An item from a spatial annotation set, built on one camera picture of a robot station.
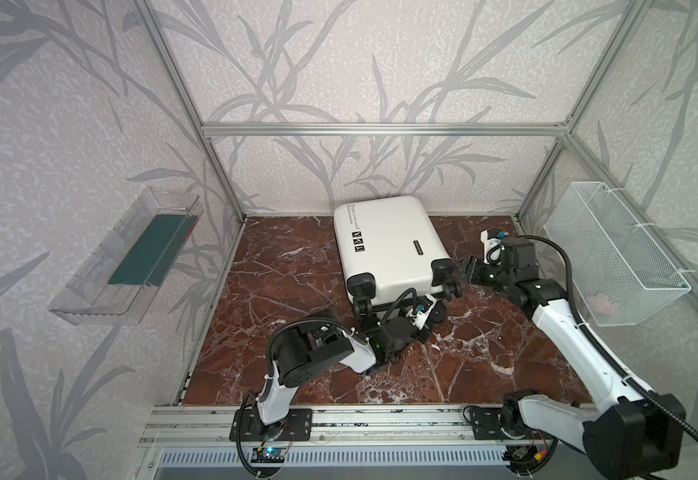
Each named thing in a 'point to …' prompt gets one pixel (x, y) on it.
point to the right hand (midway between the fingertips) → (462, 255)
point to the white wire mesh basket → (621, 274)
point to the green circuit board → (268, 455)
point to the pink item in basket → (599, 303)
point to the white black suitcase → (387, 247)
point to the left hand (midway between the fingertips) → (439, 301)
